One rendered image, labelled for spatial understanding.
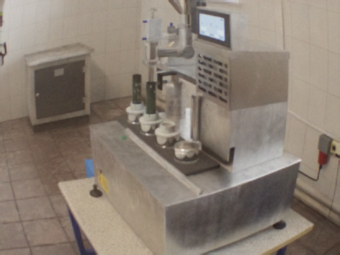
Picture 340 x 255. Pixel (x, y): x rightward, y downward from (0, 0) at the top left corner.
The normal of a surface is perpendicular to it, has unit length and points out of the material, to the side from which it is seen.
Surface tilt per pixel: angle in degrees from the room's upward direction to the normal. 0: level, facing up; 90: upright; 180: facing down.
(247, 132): 90
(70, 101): 90
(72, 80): 90
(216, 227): 90
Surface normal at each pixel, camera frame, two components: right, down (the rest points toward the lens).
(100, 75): 0.47, 0.32
